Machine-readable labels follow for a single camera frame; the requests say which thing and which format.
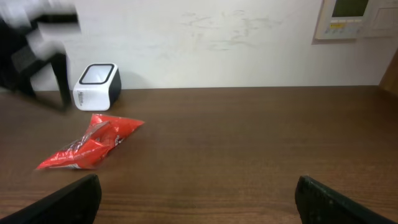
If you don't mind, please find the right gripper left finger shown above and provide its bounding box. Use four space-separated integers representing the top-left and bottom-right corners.
1 174 102 224

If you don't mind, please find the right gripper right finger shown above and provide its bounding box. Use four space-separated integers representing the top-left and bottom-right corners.
295 175 395 224

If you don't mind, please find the red snack packet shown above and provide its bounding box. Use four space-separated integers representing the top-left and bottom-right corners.
36 114 144 170

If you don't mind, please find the wall control panel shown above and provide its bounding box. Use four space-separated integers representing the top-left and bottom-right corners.
314 0 397 40

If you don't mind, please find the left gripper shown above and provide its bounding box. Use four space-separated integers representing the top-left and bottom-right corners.
1 1 78 111

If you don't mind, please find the white barcode scanner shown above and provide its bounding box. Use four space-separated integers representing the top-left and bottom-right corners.
72 63 122 111

